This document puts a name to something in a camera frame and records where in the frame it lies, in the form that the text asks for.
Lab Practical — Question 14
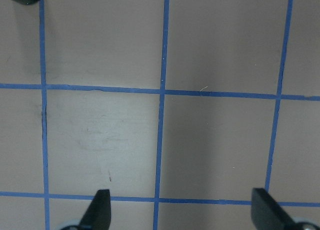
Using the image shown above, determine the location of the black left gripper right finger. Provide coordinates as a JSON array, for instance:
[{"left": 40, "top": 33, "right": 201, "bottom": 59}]
[{"left": 251, "top": 188, "right": 293, "bottom": 230}]

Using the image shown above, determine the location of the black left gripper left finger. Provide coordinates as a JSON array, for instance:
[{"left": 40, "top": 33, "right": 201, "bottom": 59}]
[{"left": 78, "top": 190, "right": 111, "bottom": 230}]

